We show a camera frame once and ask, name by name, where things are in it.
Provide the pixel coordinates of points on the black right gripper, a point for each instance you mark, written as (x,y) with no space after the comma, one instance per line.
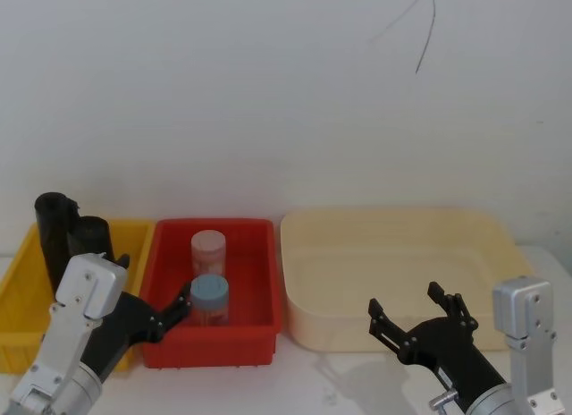
(451,350)

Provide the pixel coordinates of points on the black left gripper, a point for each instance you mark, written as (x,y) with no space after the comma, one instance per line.
(118,330)

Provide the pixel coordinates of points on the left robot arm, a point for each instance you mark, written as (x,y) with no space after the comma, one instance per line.
(85,281)

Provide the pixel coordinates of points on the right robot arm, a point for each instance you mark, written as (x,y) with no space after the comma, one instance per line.
(525,307)

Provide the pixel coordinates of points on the clear jar with blue lid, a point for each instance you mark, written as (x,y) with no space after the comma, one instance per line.
(210,290)

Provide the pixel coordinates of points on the clear jar with pink lid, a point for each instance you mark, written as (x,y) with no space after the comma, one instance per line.
(207,254)

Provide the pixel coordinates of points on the cream plastic tray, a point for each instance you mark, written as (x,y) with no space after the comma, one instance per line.
(380,254)

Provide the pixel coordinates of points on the short black roll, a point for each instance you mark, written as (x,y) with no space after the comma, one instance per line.
(91,236)

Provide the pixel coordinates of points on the red plastic bin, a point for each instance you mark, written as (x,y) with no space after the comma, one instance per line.
(250,272)

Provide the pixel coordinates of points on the tall black roll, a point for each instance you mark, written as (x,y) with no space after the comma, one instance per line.
(53,236)

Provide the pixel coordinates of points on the yellow plastic bin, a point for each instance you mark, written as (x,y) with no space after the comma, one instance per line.
(22,298)

